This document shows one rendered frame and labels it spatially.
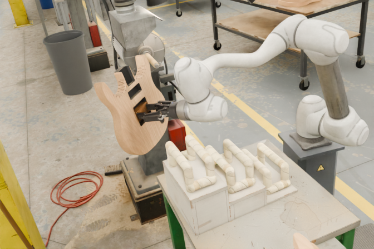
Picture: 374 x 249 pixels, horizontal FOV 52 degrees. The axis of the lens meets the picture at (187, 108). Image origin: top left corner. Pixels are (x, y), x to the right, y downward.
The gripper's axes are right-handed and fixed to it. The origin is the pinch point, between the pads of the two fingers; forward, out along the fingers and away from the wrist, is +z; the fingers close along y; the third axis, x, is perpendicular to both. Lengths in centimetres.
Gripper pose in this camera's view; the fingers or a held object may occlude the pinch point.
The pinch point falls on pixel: (143, 111)
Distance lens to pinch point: 174.6
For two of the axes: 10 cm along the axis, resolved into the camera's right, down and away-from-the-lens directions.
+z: -8.4, 0.3, 5.4
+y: 4.5, -5.3, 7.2
